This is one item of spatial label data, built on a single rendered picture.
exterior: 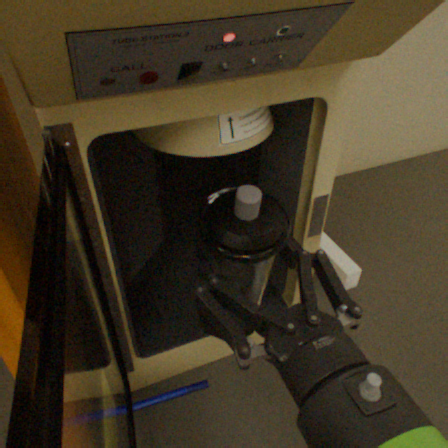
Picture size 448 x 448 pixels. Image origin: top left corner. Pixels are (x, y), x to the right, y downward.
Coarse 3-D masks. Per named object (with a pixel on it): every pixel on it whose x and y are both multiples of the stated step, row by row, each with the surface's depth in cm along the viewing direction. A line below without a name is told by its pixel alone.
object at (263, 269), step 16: (224, 192) 50; (288, 224) 47; (208, 240) 45; (240, 256) 44; (256, 256) 44; (224, 272) 48; (240, 272) 48; (256, 272) 48; (240, 288) 50; (256, 288) 52; (240, 320) 57
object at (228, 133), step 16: (240, 112) 44; (256, 112) 46; (144, 128) 47; (160, 128) 45; (176, 128) 44; (192, 128) 44; (208, 128) 44; (224, 128) 44; (240, 128) 45; (256, 128) 46; (272, 128) 49; (160, 144) 45; (176, 144) 45; (192, 144) 44; (208, 144) 44; (224, 144) 45; (240, 144) 45; (256, 144) 47
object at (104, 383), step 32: (32, 256) 22; (32, 288) 20; (96, 288) 41; (32, 320) 19; (96, 320) 37; (32, 352) 18; (96, 352) 34; (32, 384) 17; (64, 384) 21; (96, 384) 31; (32, 416) 16; (64, 416) 20; (96, 416) 29; (128, 416) 52
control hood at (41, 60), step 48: (0, 0) 20; (48, 0) 20; (96, 0) 21; (144, 0) 22; (192, 0) 23; (240, 0) 25; (288, 0) 26; (336, 0) 28; (384, 0) 30; (432, 0) 32; (48, 48) 24; (336, 48) 35; (384, 48) 39; (48, 96) 30
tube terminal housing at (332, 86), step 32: (352, 64) 43; (128, 96) 36; (160, 96) 37; (192, 96) 38; (224, 96) 39; (256, 96) 41; (288, 96) 42; (320, 96) 44; (352, 96) 45; (96, 128) 37; (128, 128) 38; (320, 128) 50; (320, 160) 49; (320, 192) 53; (288, 288) 68; (192, 352) 64; (224, 352) 67
